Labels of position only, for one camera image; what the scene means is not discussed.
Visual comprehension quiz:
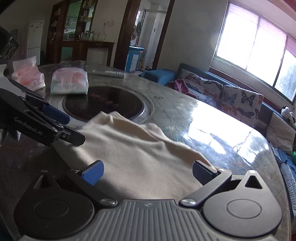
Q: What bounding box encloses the cream beige sweater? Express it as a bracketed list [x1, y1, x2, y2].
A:
[54, 112, 209, 201]

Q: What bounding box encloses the black round induction cooktop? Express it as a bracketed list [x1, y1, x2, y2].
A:
[62, 86, 144, 122]

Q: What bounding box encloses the pink white tissue pack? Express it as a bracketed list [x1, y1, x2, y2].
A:
[51, 67, 89, 95]

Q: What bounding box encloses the white refrigerator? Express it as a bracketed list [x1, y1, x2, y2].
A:
[27, 21, 44, 65]

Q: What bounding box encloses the white remote control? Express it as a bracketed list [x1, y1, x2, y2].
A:
[92, 70, 125, 78]

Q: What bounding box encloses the right butterfly print pillow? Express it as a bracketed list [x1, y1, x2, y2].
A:
[221, 85, 264, 128]

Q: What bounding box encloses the butterfly print pillow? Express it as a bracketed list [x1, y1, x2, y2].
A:
[221, 85, 264, 128]
[179, 69, 223, 108]

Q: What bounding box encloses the grey plain cushion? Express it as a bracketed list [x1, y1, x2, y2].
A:
[266, 113, 295, 156]

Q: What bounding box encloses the dark wooden cabinet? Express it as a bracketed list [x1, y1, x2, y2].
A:
[45, 1, 114, 66]

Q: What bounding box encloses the blue corner sofa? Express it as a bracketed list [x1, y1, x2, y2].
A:
[138, 63, 296, 202]

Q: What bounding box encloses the left butterfly print pillow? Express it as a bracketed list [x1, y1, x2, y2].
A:
[179, 69, 223, 108]

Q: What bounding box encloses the blue white small cabinet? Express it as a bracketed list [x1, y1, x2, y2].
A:
[125, 46, 144, 72]

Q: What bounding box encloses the magenta crumpled cloth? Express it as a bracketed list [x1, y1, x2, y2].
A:
[166, 79, 198, 99]

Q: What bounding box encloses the panda plush toy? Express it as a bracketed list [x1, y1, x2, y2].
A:
[281, 106, 295, 123]

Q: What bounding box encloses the window with frame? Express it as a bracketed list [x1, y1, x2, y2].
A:
[211, 1, 295, 103]

